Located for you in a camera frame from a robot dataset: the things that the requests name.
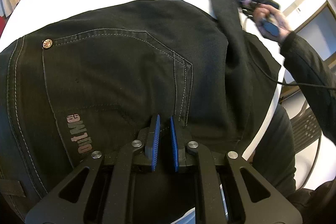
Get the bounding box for person's right forearm black sleeve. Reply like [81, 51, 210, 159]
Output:
[280, 31, 336, 140]

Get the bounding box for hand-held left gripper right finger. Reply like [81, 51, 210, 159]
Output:
[170, 116, 302, 224]

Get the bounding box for grey mesh chair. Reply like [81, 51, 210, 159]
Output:
[291, 102, 322, 153]

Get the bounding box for person's right hand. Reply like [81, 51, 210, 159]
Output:
[255, 5, 293, 43]

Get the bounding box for thin black cable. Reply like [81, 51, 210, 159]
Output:
[244, 14, 336, 89]

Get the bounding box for black denim pants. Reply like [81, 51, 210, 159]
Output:
[0, 0, 285, 224]

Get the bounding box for person's dark trouser leg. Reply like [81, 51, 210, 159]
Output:
[251, 103, 297, 193]

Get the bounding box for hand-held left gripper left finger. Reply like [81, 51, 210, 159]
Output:
[25, 114, 161, 224]

